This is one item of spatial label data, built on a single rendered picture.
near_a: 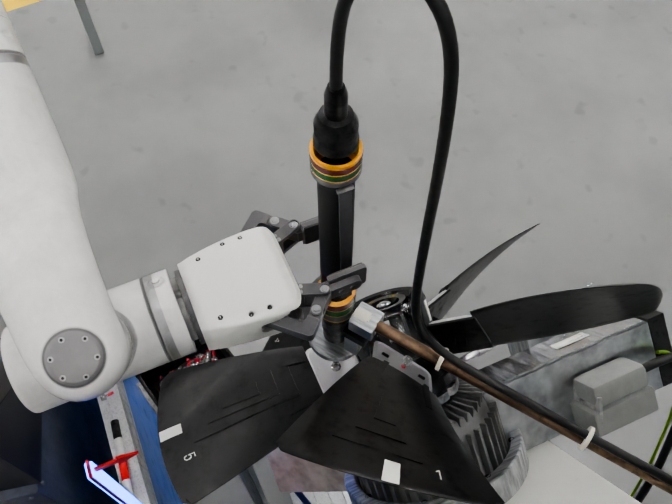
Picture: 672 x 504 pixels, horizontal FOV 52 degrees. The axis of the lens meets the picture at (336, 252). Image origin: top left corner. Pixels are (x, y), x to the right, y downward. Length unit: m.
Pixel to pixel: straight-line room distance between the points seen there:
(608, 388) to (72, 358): 0.75
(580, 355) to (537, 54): 2.25
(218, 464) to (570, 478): 0.47
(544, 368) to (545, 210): 1.64
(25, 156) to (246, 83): 2.38
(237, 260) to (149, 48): 2.60
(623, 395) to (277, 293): 0.60
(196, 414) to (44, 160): 0.47
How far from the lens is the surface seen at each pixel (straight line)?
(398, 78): 2.99
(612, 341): 1.12
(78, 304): 0.56
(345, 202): 0.58
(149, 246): 2.55
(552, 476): 1.03
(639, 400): 1.09
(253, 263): 0.65
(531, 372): 1.06
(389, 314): 0.92
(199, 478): 0.94
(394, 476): 0.68
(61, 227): 0.58
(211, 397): 0.99
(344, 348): 0.84
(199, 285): 0.65
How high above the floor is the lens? 2.09
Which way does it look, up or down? 59 degrees down
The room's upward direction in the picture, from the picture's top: straight up
